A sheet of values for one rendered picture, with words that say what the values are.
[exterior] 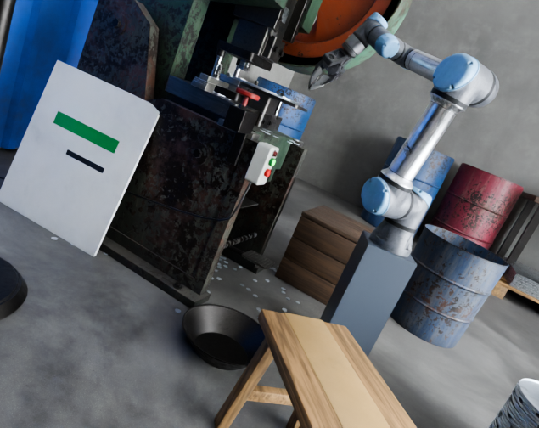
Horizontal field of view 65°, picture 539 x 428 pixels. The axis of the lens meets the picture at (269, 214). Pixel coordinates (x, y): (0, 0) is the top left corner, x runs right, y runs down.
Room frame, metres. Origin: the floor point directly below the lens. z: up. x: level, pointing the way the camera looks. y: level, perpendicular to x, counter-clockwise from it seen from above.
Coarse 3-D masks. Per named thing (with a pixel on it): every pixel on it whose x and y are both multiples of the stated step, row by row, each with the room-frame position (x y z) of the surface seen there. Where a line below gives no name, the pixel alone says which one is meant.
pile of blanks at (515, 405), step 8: (512, 392) 1.18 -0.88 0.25; (512, 400) 1.17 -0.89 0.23; (520, 400) 1.12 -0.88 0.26; (504, 408) 1.16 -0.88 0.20; (512, 408) 1.13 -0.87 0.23; (520, 408) 1.10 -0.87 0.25; (528, 408) 1.08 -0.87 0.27; (496, 416) 1.20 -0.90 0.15; (504, 416) 1.14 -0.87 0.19; (512, 416) 1.11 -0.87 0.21; (520, 416) 1.09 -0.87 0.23; (528, 416) 1.07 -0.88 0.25; (536, 416) 1.05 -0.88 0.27; (496, 424) 1.15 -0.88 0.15; (504, 424) 1.12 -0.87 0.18; (512, 424) 1.10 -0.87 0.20; (520, 424) 1.09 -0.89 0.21; (528, 424) 1.07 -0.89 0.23; (536, 424) 1.06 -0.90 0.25
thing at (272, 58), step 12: (288, 0) 1.71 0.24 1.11; (288, 12) 1.74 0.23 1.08; (240, 24) 1.68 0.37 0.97; (252, 24) 1.66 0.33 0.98; (288, 24) 1.78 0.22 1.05; (240, 36) 1.67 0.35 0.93; (252, 36) 1.66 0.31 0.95; (264, 36) 1.65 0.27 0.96; (276, 36) 1.72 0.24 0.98; (252, 48) 1.65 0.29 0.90; (264, 48) 1.67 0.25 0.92; (276, 48) 1.66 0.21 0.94; (276, 60) 1.73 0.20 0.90
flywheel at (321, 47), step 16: (336, 0) 2.05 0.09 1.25; (352, 0) 2.03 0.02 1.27; (368, 0) 2.01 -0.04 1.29; (384, 0) 1.95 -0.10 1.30; (320, 16) 2.06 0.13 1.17; (336, 16) 2.04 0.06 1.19; (352, 16) 2.02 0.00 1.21; (368, 16) 1.96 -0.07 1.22; (384, 16) 1.97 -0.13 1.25; (320, 32) 2.05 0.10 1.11; (336, 32) 2.03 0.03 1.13; (352, 32) 1.97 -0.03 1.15; (288, 48) 2.05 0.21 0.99; (304, 48) 2.03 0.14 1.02; (320, 48) 2.01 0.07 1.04; (336, 48) 1.98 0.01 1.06
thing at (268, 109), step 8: (256, 88) 1.63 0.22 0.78; (264, 96) 1.64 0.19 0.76; (272, 96) 1.61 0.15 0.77; (248, 104) 1.66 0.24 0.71; (256, 104) 1.65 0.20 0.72; (264, 104) 1.64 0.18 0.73; (272, 104) 1.68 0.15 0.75; (288, 104) 1.59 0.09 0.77; (296, 104) 1.58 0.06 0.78; (264, 112) 1.64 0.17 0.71; (272, 112) 1.71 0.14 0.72; (256, 120) 1.64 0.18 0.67; (264, 120) 1.65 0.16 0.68
